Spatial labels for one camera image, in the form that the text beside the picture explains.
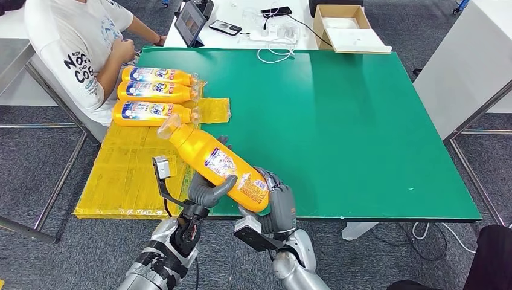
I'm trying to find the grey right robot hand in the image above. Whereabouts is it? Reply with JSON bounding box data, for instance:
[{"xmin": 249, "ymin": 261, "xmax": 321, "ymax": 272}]
[{"xmin": 238, "ymin": 166, "xmax": 298, "ymax": 235}]

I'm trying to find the person's right hand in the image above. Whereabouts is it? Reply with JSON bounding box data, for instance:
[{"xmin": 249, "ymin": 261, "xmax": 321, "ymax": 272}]
[{"xmin": 110, "ymin": 37, "xmax": 137, "ymax": 64}]

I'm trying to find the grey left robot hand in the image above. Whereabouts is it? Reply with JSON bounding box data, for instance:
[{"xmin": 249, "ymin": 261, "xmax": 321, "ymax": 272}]
[{"xmin": 187, "ymin": 135, "xmax": 238, "ymax": 209}]

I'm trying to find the orange detergent bottle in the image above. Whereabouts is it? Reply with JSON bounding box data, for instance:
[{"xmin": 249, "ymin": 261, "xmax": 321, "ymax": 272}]
[
  {"xmin": 121, "ymin": 66, "xmax": 201, "ymax": 87},
  {"xmin": 117, "ymin": 80, "xmax": 201, "ymax": 104},
  {"xmin": 112, "ymin": 100, "xmax": 201, "ymax": 127},
  {"xmin": 156, "ymin": 114, "xmax": 270, "ymax": 213}
]

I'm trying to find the person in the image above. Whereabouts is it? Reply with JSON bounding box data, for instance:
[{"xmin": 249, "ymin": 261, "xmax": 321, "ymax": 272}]
[{"xmin": 24, "ymin": 0, "xmax": 168, "ymax": 127}]

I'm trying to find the black tablet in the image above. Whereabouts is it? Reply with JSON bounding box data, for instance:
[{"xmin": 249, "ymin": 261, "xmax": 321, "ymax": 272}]
[{"xmin": 174, "ymin": 1, "xmax": 208, "ymax": 48}]

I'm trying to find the white table leg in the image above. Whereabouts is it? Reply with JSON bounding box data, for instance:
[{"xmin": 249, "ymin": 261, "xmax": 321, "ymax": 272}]
[{"xmin": 341, "ymin": 221, "xmax": 381, "ymax": 242}]

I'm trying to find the black device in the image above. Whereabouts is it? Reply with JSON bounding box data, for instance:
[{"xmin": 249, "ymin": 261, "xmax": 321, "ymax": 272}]
[{"xmin": 182, "ymin": 0, "xmax": 215, "ymax": 22}]

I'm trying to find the white workbench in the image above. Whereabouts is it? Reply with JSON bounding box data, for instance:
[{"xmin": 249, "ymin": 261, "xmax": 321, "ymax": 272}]
[
  {"xmin": 412, "ymin": 0, "xmax": 512, "ymax": 227},
  {"xmin": 0, "ymin": 16, "xmax": 109, "ymax": 246}
]

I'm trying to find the dark bag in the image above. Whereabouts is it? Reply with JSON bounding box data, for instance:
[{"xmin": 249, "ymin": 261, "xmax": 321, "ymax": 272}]
[{"xmin": 0, "ymin": 0, "xmax": 27, "ymax": 17}]

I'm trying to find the white power strip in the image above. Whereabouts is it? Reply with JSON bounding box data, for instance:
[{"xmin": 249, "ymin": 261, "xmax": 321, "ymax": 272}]
[{"xmin": 248, "ymin": 30, "xmax": 299, "ymax": 45}]

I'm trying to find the white power adapter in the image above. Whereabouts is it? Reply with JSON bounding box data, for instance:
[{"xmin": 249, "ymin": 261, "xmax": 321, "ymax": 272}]
[{"xmin": 280, "ymin": 21, "xmax": 302, "ymax": 40}]

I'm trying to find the white flat lid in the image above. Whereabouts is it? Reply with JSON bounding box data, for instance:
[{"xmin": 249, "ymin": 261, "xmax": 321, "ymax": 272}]
[{"xmin": 331, "ymin": 28, "xmax": 393, "ymax": 54}]

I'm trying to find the cardboard box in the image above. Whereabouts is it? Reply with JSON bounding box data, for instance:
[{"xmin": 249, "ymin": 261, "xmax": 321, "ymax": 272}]
[{"xmin": 312, "ymin": 4, "xmax": 393, "ymax": 55}]

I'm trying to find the white foam insert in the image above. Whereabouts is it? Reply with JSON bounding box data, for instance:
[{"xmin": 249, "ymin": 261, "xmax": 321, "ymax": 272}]
[{"xmin": 322, "ymin": 17, "xmax": 360, "ymax": 30}]

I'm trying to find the black chair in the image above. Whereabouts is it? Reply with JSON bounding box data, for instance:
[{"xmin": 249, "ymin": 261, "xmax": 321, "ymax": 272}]
[{"xmin": 387, "ymin": 225, "xmax": 512, "ymax": 290}]

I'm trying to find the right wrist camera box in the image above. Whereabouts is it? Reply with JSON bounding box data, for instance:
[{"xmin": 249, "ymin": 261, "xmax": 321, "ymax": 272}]
[{"xmin": 233, "ymin": 216, "xmax": 287, "ymax": 253}]

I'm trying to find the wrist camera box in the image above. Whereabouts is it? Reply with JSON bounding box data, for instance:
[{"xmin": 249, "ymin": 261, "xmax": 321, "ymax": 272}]
[
  {"xmin": 233, "ymin": 216, "xmax": 287, "ymax": 253},
  {"xmin": 152, "ymin": 155, "xmax": 189, "ymax": 208}
]

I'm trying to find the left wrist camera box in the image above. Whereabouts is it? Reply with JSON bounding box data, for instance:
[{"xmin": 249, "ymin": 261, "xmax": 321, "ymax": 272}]
[{"xmin": 152, "ymin": 155, "xmax": 189, "ymax": 208}]

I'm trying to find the black smartphone round camera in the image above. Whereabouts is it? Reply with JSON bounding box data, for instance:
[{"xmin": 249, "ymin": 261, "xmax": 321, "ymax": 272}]
[{"xmin": 208, "ymin": 19, "xmax": 243, "ymax": 37}]

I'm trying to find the black floor cable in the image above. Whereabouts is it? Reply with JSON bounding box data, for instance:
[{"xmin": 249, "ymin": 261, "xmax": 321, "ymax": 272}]
[{"xmin": 370, "ymin": 222, "xmax": 449, "ymax": 263}]

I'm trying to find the white floor cable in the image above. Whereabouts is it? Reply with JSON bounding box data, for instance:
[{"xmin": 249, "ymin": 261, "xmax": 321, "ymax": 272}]
[{"xmin": 412, "ymin": 222, "xmax": 478, "ymax": 256}]

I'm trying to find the blue cart frame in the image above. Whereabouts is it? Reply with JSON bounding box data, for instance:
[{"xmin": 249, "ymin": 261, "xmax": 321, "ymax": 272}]
[{"xmin": 452, "ymin": 0, "xmax": 471, "ymax": 16}]

